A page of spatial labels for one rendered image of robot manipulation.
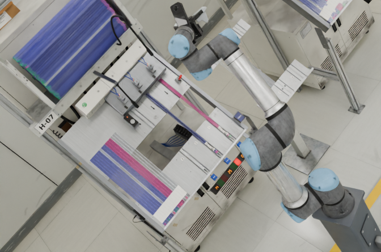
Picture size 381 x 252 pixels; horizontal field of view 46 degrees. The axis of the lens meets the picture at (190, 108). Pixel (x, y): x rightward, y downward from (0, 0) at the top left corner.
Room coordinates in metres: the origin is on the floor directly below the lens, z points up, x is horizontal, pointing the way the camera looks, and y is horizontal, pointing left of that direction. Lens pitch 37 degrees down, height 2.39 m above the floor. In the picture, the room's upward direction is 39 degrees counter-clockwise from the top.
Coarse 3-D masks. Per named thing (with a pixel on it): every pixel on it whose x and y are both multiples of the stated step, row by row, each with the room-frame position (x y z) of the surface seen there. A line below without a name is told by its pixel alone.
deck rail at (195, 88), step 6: (156, 54) 2.18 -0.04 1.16; (162, 60) 2.14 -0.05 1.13; (168, 66) 2.11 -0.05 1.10; (174, 72) 2.08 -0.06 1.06; (186, 78) 2.03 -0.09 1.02; (192, 84) 2.00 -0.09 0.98; (192, 90) 2.02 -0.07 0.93; (198, 90) 1.96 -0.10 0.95; (204, 96) 1.93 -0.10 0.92; (210, 102) 1.91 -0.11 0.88; (216, 102) 1.89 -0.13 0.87; (222, 108) 1.85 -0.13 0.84; (228, 114) 1.82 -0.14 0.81; (240, 126) 1.76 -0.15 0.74; (246, 126) 1.75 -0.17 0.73
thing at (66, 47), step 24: (72, 0) 2.24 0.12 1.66; (96, 0) 2.16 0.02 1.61; (48, 24) 2.18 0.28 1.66; (72, 24) 2.11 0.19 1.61; (96, 24) 2.13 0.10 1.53; (120, 24) 2.16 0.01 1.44; (24, 48) 2.13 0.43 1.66; (48, 48) 2.07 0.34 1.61; (72, 48) 2.09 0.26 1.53; (96, 48) 2.11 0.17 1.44; (48, 72) 2.04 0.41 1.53; (72, 72) 2.07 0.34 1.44
